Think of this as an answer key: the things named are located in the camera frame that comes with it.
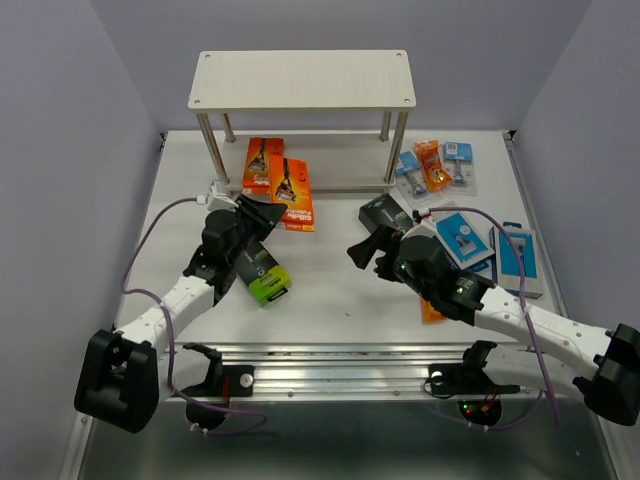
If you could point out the aluminium rail frame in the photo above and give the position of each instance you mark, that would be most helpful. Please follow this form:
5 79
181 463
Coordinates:
339 333

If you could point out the orange razor bag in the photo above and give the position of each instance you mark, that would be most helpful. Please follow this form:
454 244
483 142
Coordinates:
434 173
430 315

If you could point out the orange razor box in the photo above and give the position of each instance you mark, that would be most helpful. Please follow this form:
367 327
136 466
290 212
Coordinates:
290 185
256 175

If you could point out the white two-tier shelf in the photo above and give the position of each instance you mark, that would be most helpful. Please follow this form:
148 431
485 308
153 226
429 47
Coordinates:
307 82

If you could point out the blue razor pack middle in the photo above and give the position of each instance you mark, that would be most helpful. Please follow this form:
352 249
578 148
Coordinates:
467 245

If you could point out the blue blister razor pack right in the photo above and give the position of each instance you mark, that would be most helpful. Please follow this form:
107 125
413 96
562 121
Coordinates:
458 162

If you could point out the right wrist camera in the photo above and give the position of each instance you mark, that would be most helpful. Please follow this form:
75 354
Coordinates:
424 224

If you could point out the orange razor bag bottom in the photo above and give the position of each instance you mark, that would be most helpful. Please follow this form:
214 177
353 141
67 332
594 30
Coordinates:
430 315

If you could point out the blue blister razor pack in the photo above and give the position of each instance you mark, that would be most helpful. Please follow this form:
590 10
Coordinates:
411 184
458 162

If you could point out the blue blister razor pack left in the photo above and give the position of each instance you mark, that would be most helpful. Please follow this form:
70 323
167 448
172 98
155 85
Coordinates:
411 184

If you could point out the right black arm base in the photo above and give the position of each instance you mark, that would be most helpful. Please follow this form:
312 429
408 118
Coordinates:
467 377

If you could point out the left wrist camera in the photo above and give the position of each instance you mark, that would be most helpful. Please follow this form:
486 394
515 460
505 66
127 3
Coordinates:
217 198

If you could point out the black green razor box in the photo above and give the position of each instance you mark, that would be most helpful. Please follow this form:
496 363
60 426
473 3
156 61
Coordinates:
265 279
384 211

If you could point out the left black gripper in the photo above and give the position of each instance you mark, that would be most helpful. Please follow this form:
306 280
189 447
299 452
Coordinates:
263 215

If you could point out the orange razor bag top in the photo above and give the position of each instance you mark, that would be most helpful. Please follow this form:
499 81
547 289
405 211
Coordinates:
434 173

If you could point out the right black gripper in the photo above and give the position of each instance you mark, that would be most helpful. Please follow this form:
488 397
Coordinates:
364 251

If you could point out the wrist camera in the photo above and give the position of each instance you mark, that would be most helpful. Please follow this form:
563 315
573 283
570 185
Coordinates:
217 198
424 224

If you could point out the blue razor pack far right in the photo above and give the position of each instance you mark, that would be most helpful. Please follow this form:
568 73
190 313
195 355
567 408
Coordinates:
518 252

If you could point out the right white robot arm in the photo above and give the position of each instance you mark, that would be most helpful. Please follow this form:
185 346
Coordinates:
596 366

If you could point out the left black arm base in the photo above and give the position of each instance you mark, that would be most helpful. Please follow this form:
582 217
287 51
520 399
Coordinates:
201 372

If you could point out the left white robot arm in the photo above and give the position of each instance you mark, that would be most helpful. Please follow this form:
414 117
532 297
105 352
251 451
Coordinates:
129 370

